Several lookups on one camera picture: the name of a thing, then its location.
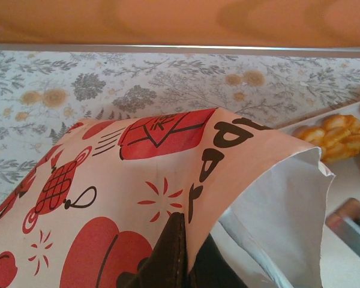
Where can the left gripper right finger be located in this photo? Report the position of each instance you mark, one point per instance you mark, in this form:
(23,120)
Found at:
(213,267)

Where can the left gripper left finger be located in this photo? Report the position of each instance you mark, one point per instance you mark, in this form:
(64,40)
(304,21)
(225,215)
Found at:
(168,258)

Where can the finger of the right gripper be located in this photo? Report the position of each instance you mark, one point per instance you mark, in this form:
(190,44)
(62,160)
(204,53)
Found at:
(357,234)

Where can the braided fake bread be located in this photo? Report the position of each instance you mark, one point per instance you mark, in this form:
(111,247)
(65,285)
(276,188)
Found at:
(333,138)

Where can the red printed paper bag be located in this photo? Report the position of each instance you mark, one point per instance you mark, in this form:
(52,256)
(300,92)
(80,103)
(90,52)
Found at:
(108,168)

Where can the beige plastic tray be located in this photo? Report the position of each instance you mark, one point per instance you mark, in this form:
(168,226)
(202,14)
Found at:
(348,186)

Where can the floral table mat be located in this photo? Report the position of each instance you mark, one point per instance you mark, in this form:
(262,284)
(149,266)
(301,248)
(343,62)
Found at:
(168,78)

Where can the aluminium frame rail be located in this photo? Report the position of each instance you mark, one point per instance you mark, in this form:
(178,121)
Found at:
(168,48)

